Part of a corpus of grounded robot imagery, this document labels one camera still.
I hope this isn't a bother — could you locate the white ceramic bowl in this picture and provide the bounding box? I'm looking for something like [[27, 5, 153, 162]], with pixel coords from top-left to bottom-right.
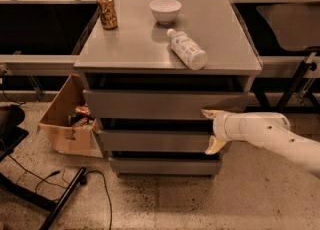
[[149, 0, 182, 24]]

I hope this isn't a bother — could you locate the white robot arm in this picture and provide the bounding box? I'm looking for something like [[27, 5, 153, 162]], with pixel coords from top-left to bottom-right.
[[201, 109, 320, 178]]

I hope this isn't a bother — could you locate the brown cardboard box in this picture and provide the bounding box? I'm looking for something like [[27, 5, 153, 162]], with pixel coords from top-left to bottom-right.
[[39, 74, 104, 158]]

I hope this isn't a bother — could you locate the grey top drawer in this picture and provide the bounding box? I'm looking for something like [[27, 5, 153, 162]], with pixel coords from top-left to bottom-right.
[[84, 89, 249, 120]]

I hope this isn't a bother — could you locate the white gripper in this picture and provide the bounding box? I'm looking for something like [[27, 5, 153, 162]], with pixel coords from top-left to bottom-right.
[[201, 109, 291, 155]]

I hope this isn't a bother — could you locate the grey drawer cabinet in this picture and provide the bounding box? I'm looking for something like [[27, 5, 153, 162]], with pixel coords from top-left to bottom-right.
[[73, 0, 264, 178]]

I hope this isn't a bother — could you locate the black stand base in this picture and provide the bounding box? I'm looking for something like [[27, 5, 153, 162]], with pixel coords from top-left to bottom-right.
[[0, 103, 90, 230]]

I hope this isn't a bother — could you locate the black cable on floor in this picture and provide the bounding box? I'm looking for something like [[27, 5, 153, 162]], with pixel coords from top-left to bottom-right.
[[0, 147, 114, 230]]

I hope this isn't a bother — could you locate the white plastic bottle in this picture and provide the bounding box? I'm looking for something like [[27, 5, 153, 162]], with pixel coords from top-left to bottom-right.
[[167, 29, 207, 70]]

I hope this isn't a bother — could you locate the dark chair with frame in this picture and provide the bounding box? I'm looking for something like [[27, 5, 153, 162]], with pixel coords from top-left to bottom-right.
[[257, 3, 320, 111]]

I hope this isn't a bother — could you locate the red snack packet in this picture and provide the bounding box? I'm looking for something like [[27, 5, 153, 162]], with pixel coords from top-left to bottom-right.
[[75, 106, 91, 118]]

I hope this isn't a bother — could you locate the patterned drink can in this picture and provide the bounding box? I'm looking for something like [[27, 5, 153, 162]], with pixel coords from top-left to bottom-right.
[[96, 0, 118, 30]]

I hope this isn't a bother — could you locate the grey bottom drawer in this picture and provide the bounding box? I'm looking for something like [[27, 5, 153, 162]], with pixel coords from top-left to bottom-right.
[[109, 157, 222, 176]]

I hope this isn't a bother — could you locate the grey drawer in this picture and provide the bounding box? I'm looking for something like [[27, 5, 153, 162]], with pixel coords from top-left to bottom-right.
[[109, 157, 222, 176], [84, 89, 249, 120], [99, 130, 210, 153]]

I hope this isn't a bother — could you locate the grey middle drawer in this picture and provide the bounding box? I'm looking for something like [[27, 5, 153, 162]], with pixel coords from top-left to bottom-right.
[[99, 130, 210, 153]]

